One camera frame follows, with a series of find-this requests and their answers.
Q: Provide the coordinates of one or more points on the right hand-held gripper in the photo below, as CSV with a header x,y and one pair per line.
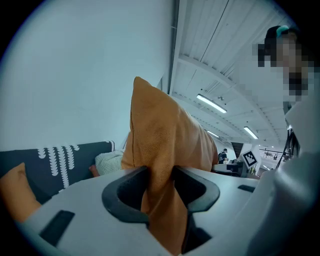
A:
x,y
250,158

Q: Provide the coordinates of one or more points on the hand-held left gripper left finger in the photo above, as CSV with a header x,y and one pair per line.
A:
x,y
117,200

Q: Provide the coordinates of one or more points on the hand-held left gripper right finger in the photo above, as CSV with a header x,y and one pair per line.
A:
x,y
202,193

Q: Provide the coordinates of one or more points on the orange pillow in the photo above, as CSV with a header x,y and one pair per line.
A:
x,y
162,140
16,192

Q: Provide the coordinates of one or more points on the dark patterned sofa seat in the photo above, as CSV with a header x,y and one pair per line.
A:
x,y
50,162

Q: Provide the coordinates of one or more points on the metal railing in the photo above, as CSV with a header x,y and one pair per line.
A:
x,y
271,153

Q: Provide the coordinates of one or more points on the long ceiling light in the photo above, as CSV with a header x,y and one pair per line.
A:
x,y
250,132
211,103
213,134

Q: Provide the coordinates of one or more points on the white knitted blanket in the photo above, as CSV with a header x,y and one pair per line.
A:
x,y
110,161

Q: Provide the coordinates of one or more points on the person's white shirt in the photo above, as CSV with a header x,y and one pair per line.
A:
x,y
305,120

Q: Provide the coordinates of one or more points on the person's head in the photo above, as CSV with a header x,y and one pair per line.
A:
x,y
285,60

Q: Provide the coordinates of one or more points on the grey ceiling conduit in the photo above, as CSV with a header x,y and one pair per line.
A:
x,y
173,45

